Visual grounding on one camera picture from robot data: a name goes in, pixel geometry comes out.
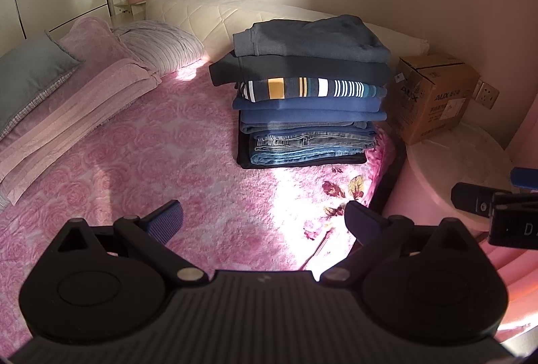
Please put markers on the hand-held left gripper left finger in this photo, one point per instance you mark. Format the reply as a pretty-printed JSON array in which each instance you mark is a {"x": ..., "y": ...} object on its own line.
[{"x": 166, "y": 221}]

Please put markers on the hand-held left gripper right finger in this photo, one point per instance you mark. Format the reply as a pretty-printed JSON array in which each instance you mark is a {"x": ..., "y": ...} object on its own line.
[{"x": 363, "y": 223}]

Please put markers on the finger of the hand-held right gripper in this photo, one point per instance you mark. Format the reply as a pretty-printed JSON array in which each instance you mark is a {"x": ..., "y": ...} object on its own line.
[
  {"x": 525, "y": 179},
  {"x": 470, "y": 200}
]

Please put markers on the stack of folded clothes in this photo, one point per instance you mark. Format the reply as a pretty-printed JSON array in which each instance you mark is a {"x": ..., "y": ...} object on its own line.
[{"x": 302, "y": 107}]

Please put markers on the round pink nightstand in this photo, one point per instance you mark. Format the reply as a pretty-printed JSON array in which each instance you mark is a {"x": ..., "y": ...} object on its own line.
[{"x": 462, "y": 162}]

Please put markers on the pink curtain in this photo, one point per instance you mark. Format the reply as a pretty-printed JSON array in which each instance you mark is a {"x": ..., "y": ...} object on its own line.
[{"x": 527, "y": 137}]

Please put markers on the pink floral bed blanket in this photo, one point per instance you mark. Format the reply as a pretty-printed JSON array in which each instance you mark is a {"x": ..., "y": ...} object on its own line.
[{"x": 147, "y": 162}]

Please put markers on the cardboard box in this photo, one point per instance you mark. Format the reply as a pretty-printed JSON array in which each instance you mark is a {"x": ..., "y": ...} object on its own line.
[{"x": 441, "y": 103}]

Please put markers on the folded pink blanket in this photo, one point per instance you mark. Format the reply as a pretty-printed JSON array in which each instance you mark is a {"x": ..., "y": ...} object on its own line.
[{"x": 84, "y": 111}]

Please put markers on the striped lilac pillow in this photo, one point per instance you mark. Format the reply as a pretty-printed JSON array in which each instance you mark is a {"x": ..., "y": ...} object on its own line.
[{"x": 159, "y": 44}]

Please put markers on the pink fluffy pillow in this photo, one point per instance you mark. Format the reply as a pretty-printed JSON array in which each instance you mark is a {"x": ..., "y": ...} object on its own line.
[{"x": 90, "y": 42}]

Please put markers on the grey pillow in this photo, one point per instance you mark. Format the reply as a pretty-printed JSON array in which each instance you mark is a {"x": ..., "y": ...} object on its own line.
[{"x": 29, "y": 69}]

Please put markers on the cream padded headboard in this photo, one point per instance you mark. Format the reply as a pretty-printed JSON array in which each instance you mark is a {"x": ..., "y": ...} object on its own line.
[{"x": 218, "y": 17}]

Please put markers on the white wall socket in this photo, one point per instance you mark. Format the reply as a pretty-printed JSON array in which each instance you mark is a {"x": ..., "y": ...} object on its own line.
[{"x": 486, "y": 95}]

